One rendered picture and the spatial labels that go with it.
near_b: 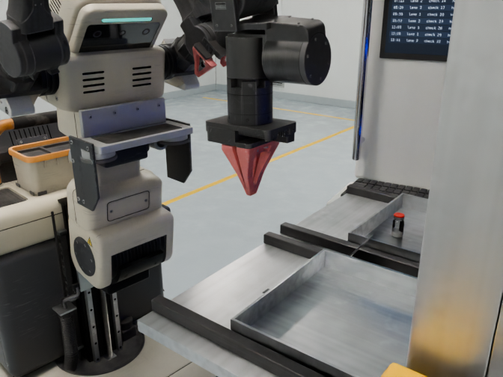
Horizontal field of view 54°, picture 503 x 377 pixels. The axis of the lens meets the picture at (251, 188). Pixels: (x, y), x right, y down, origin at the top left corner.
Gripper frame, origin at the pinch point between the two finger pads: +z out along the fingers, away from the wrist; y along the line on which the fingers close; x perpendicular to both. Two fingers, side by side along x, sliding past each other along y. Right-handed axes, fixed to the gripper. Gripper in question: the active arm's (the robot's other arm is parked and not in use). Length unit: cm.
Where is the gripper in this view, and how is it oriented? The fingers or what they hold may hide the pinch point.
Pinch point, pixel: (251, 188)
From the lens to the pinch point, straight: 66.6
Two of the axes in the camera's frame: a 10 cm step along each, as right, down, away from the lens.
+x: 6.1, -2.8, 7.4
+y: 7.9, 1.9, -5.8
